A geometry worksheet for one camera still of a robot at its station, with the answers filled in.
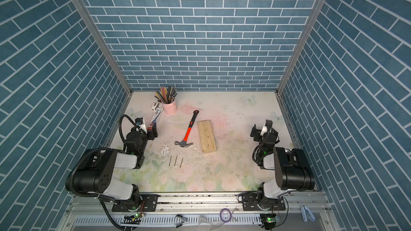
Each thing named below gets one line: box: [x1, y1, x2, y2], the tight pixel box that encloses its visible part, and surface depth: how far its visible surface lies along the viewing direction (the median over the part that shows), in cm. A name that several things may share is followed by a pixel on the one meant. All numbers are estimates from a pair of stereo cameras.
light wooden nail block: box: [198, 119, 217, 154], surface depth 95 cm
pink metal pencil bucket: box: [162, 99, 179, 115], surface depth 104 cm
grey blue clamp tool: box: [300, 205, 316, 222], surface depth 71 cm
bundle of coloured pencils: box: [154, 85, 178, 104], surface depth 104 cm
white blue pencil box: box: [147, 106, 164, 131], surface depth 107 cm
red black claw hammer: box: [174, 110, 200, 148], surface depth 96 cm
